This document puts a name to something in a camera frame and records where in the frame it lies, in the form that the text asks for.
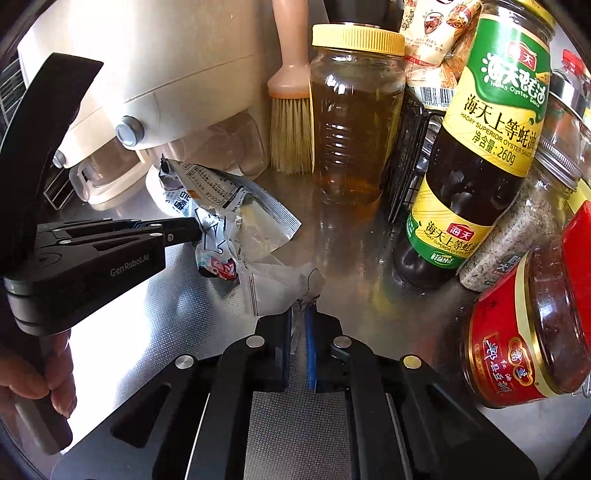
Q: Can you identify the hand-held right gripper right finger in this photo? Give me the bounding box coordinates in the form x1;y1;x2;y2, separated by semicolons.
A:
304;307;541;480

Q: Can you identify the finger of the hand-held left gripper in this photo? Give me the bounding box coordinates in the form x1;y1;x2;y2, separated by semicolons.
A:
38;217;203;238
36;230;204;254

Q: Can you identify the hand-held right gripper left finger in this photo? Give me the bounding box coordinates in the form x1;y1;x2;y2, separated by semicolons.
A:
51;308;295;480

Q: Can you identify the clear zip plastic bag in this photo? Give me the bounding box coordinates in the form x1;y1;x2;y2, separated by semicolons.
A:
238;251;326;317

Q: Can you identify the silver snack wrapper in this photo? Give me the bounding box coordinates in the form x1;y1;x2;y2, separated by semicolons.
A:
157;156;302;282

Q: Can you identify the person's left hand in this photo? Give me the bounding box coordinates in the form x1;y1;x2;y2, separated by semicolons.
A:
0;332;77;418

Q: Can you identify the yellow lid honey jar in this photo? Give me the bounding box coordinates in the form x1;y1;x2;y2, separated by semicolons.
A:
309;24;407;206

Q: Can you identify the red lid chili jar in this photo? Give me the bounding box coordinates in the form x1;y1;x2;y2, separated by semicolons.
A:
459;200;591;409

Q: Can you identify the glass spice jar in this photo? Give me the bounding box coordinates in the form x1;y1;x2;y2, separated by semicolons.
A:
458;69;588;292

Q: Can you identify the green label oyster sauce bottle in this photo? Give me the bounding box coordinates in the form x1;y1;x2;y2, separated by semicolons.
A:
393;0;557;289

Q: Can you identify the red cap sauce pouch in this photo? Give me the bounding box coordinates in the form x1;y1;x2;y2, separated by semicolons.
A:
399;0;483;109

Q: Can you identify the pink handled brush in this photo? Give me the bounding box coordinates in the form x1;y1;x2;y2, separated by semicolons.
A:
267;0;315;175

